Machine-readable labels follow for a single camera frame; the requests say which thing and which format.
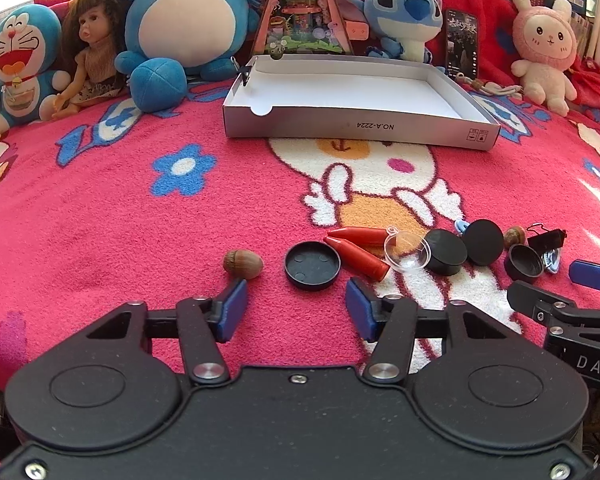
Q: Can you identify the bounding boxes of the small brown acorn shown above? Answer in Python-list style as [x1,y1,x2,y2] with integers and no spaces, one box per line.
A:
[223,249,264,280]

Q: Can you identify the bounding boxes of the red cone piece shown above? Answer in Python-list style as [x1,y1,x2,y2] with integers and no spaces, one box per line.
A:
[327,226,388,247]
[323,236,390,282]

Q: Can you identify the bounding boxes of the Doraemon plush toy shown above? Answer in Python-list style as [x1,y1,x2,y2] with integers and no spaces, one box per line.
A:
[0,3,71,134]

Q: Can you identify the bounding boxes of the large brown acorn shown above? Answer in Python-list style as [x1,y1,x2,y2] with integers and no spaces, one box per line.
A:
[503,226,526,250]

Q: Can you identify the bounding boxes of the red cartoon blanket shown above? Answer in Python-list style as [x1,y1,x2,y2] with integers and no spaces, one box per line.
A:
[0,0,600,470]

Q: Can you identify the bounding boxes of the large black binder clip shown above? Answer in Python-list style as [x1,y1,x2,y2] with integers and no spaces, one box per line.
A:
[526,222,567,256]

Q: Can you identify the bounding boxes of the blue round mouse plush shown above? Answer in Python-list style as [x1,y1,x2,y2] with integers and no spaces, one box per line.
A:
[114,0,262,113]

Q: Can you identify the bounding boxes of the red fabric bag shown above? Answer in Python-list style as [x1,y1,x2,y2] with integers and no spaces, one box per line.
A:
[569,56,600,108]

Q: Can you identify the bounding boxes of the beige phone lanyard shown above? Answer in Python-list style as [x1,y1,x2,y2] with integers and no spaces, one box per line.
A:
[454,71,524,100]

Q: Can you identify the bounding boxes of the white cardboard box tray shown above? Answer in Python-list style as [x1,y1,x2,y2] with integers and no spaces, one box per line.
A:
[223,54,500,152]

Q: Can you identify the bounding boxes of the brown haired baby doll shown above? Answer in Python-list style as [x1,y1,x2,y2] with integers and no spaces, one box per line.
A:
[52,0,126,119]

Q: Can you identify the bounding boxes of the shallow black lid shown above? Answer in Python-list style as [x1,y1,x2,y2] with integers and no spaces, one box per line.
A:
[284,240,341,292]

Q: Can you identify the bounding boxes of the black binder clip on box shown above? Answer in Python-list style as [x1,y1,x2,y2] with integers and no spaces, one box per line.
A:
[230,56,252,87]

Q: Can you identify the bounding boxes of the pink triangular diorama house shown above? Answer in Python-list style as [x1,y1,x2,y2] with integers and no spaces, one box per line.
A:
[252,0,370,58]

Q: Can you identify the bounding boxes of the pink bunny plush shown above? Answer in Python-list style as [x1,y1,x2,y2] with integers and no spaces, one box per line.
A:
[510,0,578,117]

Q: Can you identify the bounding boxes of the blue Stitch plush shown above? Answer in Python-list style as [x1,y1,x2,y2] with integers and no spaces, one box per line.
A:
[337,0,443,64]

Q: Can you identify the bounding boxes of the black smartphone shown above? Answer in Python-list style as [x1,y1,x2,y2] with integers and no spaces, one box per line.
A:
[444,9,478,79]

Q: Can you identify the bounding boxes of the black round cap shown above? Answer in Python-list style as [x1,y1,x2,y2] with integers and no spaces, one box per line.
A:
[425,229,468,276]
[504,244,544,284]
[460,219,504,266]

